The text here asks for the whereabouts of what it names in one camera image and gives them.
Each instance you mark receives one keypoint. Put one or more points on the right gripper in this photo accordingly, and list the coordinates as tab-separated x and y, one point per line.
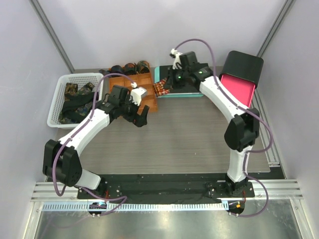
172	83

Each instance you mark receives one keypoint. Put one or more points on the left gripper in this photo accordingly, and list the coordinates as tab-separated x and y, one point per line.
138	120

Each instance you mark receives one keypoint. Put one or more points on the multicoloured plaid tie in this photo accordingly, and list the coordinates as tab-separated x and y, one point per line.
160	89

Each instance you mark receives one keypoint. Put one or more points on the black pink drawer cabinet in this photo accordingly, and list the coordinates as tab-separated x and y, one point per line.
241	74

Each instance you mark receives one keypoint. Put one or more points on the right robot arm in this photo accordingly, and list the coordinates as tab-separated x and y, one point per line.
243	125

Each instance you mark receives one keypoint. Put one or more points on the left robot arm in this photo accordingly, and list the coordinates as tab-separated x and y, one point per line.
62	158

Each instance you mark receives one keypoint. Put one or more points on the black notebook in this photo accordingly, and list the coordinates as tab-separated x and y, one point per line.
203	72

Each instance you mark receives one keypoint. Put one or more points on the teal tray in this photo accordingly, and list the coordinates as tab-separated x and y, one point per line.
160	72

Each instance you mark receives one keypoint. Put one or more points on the orange compartment tray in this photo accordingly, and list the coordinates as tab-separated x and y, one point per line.
143	80

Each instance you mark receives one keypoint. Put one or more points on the rolled brown floral tie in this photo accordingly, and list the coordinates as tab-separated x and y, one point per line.
130	69

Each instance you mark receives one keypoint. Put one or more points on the dark floral tie in basket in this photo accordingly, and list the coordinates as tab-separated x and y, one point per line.
72	89

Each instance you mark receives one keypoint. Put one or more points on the white perforated plastic basket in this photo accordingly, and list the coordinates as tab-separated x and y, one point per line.
58	98

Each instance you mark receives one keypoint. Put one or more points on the black tie in basket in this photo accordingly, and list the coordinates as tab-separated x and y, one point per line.
76	108

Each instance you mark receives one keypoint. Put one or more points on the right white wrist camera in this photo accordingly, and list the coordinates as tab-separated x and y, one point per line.
176	56

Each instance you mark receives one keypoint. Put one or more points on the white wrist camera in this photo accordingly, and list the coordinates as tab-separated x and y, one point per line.
176	56
137	93

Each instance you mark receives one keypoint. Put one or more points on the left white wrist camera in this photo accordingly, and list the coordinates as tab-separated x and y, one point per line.
137	93

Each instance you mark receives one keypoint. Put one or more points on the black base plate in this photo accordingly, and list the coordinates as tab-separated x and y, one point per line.
203	178

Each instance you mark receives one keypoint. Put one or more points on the white slotted cable duct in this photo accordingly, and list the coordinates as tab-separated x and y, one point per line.
93	206

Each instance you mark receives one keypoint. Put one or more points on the aluminium rail frame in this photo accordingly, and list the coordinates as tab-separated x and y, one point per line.
274	189

